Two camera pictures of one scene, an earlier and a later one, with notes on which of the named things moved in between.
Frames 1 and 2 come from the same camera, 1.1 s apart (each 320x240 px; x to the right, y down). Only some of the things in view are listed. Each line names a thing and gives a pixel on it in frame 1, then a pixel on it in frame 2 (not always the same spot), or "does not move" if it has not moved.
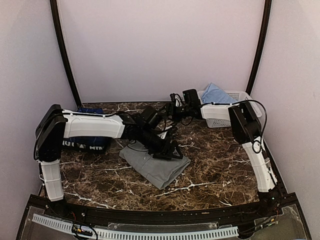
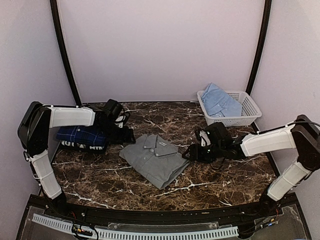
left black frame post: (63, 50) does not move
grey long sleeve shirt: (158, 172) does not move
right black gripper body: (178, 114) to (207, 156)
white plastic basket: (240, 96) does not move
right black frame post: (262, 46) does not move
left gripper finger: (168, 155) to (131, 135)
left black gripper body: (155, 146) to (115, 134)
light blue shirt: (212, 93) does not move
